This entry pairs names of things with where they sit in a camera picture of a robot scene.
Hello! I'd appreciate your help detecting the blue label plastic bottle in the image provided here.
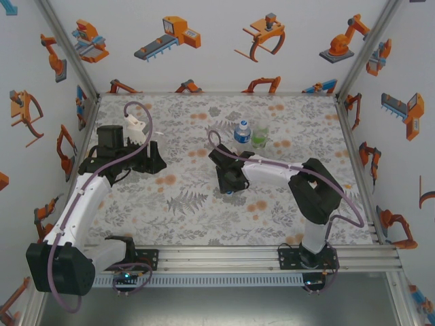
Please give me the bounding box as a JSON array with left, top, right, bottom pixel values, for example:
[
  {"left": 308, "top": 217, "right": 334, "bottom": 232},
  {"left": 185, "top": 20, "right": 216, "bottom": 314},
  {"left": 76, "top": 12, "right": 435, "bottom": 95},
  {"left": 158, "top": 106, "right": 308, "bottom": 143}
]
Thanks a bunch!
[{"left": 232, "top": 119, "right": 254, "bottom": 153}]

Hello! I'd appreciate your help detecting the green label plastic bottle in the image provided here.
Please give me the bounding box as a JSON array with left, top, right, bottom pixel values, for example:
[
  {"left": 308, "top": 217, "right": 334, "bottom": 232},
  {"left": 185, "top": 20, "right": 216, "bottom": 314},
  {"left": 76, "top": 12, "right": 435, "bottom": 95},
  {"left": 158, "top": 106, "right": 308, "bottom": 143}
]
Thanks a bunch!
[{"left": 250, "top": 120, "right": 272, "bottom": 151}]

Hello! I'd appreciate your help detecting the floral table cover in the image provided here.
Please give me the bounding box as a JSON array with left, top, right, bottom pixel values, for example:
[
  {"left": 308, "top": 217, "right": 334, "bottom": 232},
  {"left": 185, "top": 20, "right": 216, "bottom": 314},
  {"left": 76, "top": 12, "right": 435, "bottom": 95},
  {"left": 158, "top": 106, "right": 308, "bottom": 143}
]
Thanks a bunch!
[{"left": 73, "top": 94, "right": 378, "bottom": 247}]

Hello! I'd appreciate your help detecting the grey metal sheet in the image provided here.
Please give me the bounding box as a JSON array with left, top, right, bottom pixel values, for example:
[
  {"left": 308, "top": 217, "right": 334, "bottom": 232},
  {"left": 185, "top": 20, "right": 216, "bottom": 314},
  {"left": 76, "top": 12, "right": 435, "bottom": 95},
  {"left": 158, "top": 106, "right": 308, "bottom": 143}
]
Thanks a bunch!
[{"left": 33, "top": 287, "right": 405, "bottom": 326}]

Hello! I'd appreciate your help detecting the aluminium side rail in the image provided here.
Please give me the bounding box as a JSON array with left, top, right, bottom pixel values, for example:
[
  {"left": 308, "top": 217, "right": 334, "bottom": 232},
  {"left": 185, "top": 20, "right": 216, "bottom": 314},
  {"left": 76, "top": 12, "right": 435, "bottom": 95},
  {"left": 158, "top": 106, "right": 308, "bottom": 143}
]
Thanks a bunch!
[
  {"left": 334, "top": 96, "right": 387, "bottom": 245},
  {"left": 63, "top": 94, "right": 103, "bottom": 249}
]

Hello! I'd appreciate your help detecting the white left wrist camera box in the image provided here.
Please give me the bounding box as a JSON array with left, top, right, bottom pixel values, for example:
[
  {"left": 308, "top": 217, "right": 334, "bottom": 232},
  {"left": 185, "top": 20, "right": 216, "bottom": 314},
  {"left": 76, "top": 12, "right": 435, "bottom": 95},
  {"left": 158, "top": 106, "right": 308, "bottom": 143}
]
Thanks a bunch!
[{"left": 122, "top": 115, "right": 148, "bottom": 145}]

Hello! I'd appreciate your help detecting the aluminium front frame rail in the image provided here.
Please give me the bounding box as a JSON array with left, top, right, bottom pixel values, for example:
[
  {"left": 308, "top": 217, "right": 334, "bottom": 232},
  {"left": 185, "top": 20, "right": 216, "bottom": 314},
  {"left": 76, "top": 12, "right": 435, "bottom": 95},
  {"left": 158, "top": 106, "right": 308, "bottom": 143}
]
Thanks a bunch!
[{"left": 32, "top": 246, "right": 404, "bottom": 274}]

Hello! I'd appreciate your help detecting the aluminium back rail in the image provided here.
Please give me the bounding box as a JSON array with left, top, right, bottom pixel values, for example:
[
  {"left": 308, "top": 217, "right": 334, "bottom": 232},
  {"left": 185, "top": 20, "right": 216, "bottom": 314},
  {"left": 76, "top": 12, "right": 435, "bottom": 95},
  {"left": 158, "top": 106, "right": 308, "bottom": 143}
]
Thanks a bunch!
[{"left": 98, "top": 90, "right": 339, "bottom": 98}]

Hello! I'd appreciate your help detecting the perforated grey cable tray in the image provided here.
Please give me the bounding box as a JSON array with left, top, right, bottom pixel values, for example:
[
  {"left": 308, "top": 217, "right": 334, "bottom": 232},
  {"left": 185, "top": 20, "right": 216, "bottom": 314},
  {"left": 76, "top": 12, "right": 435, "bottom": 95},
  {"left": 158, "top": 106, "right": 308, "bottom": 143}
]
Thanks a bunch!
[{"left": 93, "top": 274, "right": 304, "bottom": 289}]

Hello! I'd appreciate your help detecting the aluminium corner post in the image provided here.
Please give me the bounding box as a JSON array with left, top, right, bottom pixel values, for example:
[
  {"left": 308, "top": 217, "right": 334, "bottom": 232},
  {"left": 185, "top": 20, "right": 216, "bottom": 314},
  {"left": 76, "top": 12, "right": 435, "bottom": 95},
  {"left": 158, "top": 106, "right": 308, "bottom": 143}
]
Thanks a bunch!
[
  {"left": 33, "top": 0, "right": 101, "bottom": 103},
  {"left": 334, "top": 0, "right": 404, "bottom": 101}
]

